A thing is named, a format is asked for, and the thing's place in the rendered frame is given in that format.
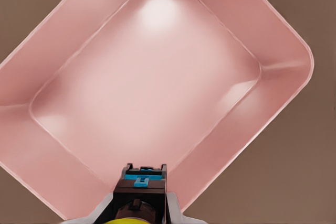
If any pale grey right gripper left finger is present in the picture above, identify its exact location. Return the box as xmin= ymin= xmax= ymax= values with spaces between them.
xmin=60 ymin=191 xmax=114 ymax=224

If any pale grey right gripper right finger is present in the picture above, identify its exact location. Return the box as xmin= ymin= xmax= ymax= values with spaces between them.
xmin=166 ymin=191 xmax=208 ymax=224

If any yellow push button switch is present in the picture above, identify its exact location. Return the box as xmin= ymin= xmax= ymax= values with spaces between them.
xmin=96 ymin=163 xmax=172 ymax=224

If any pink storage box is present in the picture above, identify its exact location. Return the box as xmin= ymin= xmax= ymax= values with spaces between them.
xmin=0 ymin=0 xmax=315 ymax=221

